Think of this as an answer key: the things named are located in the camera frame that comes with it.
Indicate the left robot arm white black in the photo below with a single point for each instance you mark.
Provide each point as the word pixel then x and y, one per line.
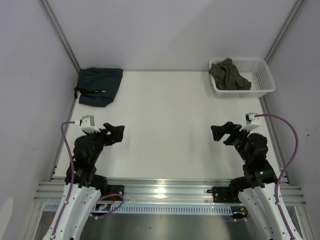
pixel 83 187

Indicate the aluminium mounting rail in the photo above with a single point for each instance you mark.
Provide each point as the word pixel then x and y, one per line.
pixel 165 191

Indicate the white plastic basket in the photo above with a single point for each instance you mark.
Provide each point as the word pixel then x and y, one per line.
pixel 254 70

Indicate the right aluminium frame post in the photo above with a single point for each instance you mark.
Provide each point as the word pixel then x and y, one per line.
pixel 285 28

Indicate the aluminium frame post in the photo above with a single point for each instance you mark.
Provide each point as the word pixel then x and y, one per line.
pixel 285 28
pixel 53 20

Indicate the white slotted cable duct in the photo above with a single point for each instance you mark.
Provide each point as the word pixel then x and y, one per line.
pixel 164 209

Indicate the left aluminium frame post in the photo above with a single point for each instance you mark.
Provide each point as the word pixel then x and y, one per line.
pixel 53 20

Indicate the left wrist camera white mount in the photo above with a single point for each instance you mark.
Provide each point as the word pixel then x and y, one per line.
pixel 87 124

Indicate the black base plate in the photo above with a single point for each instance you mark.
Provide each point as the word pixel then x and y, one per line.
pixel 221 194
pixel 115 189

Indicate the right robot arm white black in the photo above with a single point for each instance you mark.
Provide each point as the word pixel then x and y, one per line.
pixel 258 188

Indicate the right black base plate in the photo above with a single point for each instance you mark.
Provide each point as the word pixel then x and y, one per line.
pixel 221 194

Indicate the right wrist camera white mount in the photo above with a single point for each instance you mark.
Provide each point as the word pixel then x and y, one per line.
pixel 252 120

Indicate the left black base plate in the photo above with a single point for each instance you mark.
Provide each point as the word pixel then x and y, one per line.
pixel 115 189

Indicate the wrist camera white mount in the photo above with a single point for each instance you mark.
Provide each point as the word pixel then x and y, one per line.
pixel 252 120
pixel 87 124

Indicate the olive green shorts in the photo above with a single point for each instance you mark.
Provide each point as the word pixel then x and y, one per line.
pixel 227 77

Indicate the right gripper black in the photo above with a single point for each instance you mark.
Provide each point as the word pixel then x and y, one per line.
pixel 218 131

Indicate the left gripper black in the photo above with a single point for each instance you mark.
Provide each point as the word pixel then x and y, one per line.
pixel 116 133

